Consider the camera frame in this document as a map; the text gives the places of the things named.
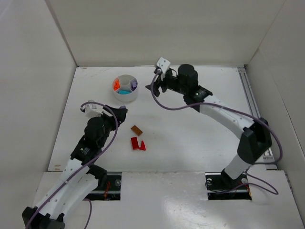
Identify long teal lego brick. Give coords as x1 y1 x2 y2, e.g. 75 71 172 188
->
118 90 132 95

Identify purple oval lego plate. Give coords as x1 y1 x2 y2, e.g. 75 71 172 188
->
131 81 138 91

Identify orange lego brick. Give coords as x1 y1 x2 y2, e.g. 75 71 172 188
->
113 80 120 91

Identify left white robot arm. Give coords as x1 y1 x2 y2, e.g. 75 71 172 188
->
22 101 128 229

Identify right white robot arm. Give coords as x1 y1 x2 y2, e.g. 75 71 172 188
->
146 63 272 187

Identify brown flat lego plate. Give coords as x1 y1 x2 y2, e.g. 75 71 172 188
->
131 125 143 136

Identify white round divided container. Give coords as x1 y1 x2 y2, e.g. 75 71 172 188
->
112 74 139 103

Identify red rectangular lego brick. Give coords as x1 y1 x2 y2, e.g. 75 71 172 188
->
131 137 139 150

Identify red sloped lego piece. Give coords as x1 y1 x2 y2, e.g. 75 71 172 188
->
139 141 146 151

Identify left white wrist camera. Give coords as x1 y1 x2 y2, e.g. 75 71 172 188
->
80 100 102 119

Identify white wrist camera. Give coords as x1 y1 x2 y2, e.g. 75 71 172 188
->
80 100 102 119
154 57 171 81

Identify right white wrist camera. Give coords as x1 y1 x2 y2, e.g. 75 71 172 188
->
154 57 171 81

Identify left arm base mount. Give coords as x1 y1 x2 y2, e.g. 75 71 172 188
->
85 172 122 201

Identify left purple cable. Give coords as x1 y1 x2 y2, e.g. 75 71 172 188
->
25 102 119 229

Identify purple cable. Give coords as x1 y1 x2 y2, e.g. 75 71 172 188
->
151 71 283 195
25 102 119 229

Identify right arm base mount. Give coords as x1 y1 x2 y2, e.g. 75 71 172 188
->
205 172 252 200

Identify aluminium rail right side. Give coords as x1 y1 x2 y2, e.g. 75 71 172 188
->
237 67 278 170

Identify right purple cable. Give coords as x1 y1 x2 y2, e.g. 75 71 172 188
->
151 71 283 195

